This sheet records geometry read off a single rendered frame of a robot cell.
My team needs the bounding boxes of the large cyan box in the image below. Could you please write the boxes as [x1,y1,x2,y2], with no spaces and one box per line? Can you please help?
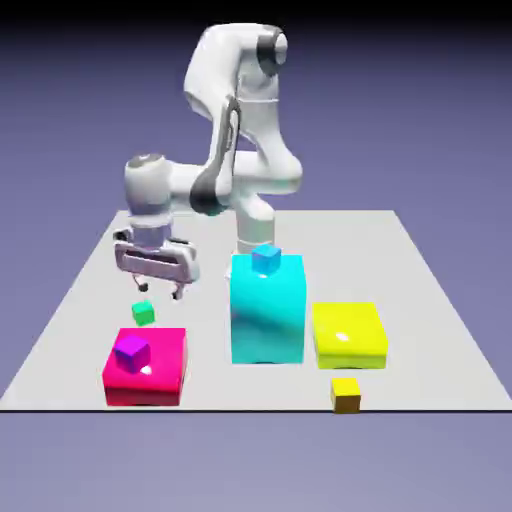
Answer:
[229,253,308,366]

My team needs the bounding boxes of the small blue cube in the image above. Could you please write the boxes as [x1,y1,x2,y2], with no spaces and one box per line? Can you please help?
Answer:
[251,243,282,275]

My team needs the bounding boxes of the small green cube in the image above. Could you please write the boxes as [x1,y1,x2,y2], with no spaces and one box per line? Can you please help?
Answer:
[131,300,156,327]

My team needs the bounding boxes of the small purple cube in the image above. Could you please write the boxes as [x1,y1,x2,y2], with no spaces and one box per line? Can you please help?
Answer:
[113,334,152,375]

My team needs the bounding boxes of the small yellow cube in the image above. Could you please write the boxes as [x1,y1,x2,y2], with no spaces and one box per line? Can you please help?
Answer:
[330,377,362,414]

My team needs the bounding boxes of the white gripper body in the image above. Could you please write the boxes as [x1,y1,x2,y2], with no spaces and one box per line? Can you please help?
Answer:
[114,238,201,284]

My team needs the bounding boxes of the large yellow-green box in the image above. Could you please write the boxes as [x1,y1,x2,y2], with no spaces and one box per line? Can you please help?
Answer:
[311,302,390,370]

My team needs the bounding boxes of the large pink box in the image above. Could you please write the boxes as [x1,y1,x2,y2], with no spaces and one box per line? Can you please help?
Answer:
[101,327,188,408]

